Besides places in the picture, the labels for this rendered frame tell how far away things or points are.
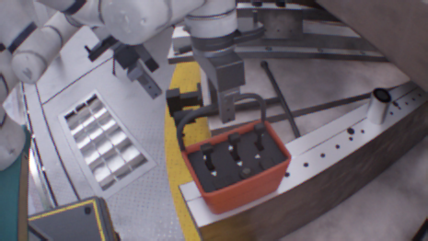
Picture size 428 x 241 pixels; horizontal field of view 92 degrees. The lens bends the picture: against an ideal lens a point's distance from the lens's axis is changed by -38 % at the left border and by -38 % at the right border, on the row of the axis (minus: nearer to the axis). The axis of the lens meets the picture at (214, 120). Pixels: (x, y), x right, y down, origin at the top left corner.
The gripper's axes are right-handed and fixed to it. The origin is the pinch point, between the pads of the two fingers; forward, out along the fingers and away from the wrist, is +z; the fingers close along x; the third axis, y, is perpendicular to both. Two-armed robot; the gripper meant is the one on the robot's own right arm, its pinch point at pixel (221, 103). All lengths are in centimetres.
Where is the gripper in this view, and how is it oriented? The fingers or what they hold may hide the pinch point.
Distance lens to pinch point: 61.2
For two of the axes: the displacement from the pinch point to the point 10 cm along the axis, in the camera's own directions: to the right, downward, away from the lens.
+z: 1.0, 7.1, 7.0
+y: -9.2, 3.3, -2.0
